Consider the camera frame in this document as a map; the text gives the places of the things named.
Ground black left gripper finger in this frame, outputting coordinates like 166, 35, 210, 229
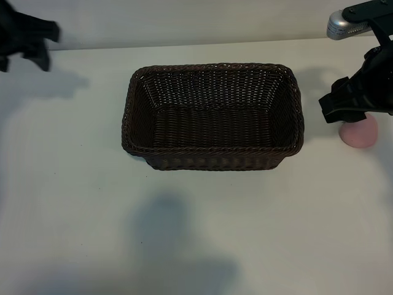
29, 21, 61, 44
23, 44, 52, 73

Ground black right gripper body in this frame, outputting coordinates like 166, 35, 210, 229
352, 38, 393, 115

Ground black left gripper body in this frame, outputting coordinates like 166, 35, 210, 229
0, 0, 35, 73

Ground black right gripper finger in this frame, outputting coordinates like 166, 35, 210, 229
319, 75, 365, 111
321, 98, 368, 124

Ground dark brown wicker basket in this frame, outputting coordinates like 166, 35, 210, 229
121, 62, 307, 171

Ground pink peach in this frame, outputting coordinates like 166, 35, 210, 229
338, 116, 378, 149

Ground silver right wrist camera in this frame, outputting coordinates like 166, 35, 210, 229
327, 9, 376, 40

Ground black right camera bracket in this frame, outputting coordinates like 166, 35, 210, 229
343, 0, 393, 34

